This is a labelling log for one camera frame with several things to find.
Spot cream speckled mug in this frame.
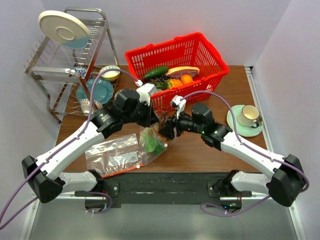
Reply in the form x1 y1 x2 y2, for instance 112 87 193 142
237 105 264 129

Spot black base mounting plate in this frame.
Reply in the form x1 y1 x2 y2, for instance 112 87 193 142
43 171 279 210

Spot toy longan bunch brown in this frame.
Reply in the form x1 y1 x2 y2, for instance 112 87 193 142
155 106 174 130

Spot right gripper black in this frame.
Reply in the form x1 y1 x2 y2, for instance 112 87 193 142
158 108 204 141

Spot metal dish rack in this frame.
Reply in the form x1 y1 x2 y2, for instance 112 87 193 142
25 7 119 124

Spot black white patterned bowl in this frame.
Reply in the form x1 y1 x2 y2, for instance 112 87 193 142
114 90 121 100

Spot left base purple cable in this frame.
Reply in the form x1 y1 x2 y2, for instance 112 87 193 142
84 191 113 215

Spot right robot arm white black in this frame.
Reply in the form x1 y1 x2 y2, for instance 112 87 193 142
159 103 307 207

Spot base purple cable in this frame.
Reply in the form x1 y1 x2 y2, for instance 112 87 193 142
199 194 271 216
84 191 113 215

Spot yellow rim teal bowl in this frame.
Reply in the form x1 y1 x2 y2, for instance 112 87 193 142
99 65 121 82

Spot toy cucumber green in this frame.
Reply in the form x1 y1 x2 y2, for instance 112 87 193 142
144 66 169 80

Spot teal scalloped plate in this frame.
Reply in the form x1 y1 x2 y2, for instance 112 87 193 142
76 78 114 105

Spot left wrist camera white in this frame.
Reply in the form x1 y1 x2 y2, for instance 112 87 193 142
135 80 156 106

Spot toy orange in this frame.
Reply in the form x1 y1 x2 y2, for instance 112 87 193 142
180 74 194 85

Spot toy dark grapes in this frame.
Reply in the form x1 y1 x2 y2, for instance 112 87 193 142
150 74 168 85

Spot toy meat slice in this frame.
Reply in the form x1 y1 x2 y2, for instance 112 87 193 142
165 66 200 79

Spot toy napa cabbage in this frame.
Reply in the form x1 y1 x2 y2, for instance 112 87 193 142
139 127 167 155

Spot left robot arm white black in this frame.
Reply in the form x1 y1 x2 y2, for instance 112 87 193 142
21 84 158 204

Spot blue patterned white bowl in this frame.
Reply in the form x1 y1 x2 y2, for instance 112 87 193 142
80 99 103 116

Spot mint green saucer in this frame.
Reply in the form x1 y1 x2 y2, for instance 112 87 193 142
226 104 264 137

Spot small blue patterned dish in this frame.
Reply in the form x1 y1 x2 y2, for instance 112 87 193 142
73 64 88 79

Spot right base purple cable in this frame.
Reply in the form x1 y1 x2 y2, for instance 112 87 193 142
199 194 271 216

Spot toy pineapple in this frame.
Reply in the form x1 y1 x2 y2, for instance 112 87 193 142
150 78 183 91

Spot red plastic shopping basket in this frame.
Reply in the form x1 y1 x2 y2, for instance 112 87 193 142
125 32 229 110

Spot zip bag red zipper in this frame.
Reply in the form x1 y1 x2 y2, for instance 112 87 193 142
136 110 173 169

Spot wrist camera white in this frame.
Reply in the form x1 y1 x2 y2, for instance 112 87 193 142
135 80 156 106
170 95 187 119

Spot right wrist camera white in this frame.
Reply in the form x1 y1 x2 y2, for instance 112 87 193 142
170 95 187 119

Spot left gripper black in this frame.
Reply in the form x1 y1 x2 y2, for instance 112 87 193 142
122 98 159 128

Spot large white blue plate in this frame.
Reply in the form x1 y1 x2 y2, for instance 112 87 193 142
38 10 91 49

